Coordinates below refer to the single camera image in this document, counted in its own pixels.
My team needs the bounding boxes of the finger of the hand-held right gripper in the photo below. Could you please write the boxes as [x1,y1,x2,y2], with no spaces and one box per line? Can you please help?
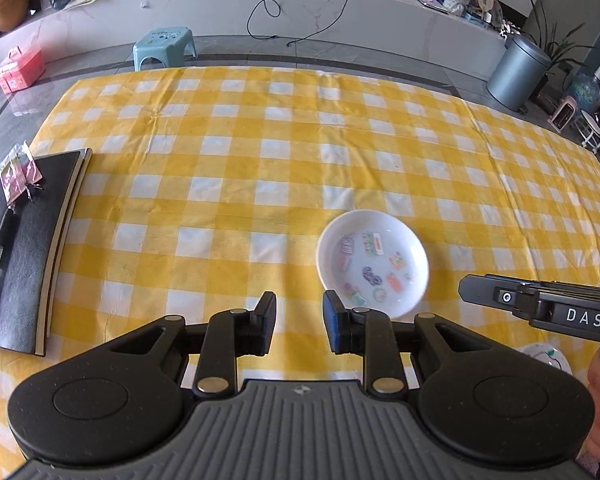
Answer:
[458,273,537,314]

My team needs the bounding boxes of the white plate with coloured pattern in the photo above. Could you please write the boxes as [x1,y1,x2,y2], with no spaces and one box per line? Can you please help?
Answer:
[517,342,574,377]

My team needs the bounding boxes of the blue patterned bottle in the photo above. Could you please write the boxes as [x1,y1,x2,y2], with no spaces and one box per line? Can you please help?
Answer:
[567,66,600,111]

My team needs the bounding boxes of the light blue plastic stool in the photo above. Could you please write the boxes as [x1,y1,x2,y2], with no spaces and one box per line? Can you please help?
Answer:
[132,27,197,71]

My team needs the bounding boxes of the white bowl with sticker print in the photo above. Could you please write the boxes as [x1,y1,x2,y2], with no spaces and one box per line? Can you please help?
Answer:
[316,209,430,320]

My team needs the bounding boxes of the grey metal trash can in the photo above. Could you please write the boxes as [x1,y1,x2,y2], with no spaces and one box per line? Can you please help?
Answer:
[486,35,552,111]

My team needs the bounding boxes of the black notebook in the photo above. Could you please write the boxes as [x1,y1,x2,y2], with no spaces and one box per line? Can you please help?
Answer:
[0,149,93,358]

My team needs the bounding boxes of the pink plastic case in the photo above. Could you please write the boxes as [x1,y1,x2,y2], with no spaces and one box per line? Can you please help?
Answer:
[0,47,47,93]

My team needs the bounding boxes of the yellow checked tablecloth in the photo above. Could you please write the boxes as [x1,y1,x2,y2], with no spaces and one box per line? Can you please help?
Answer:
[0,66,600,461]

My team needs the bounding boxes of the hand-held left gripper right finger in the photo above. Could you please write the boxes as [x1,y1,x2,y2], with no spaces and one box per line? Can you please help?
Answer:
[322,289,473,396]

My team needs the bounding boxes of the pink sticker packet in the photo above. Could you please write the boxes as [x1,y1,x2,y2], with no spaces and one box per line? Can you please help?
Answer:
[0,144,45,206]

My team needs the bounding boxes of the green potted plant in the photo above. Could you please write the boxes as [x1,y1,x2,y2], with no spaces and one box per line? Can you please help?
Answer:
[525,0,598,103]

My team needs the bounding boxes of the small pink appliance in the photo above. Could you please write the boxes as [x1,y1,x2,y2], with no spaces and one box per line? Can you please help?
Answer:
[550,96,578,132]

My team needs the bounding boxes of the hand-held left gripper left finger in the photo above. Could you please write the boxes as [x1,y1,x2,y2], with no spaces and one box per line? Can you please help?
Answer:
[125,290,278,396]

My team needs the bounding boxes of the white marble television console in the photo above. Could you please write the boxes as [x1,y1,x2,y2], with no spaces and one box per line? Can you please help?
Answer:
[0,0,511,68]

